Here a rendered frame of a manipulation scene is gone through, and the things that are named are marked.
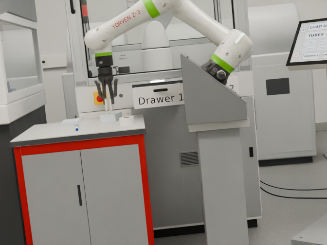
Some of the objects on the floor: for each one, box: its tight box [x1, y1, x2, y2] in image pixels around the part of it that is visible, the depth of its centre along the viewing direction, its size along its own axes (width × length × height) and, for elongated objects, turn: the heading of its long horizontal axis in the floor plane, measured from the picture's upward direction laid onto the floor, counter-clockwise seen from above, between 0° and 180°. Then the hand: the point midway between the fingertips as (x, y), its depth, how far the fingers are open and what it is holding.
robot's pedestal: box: [187, 117, 250, 245], centre depth 260 cm, size 30×30×76 cm
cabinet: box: [78, 96, 262, 238], centre depth 354 cm, size 95×103×80 cm
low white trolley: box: [10, 114, 155, 245], centre depth 275 cm, size 58×62×76 cm
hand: (109, 104), depth 282 cm, fingers closed
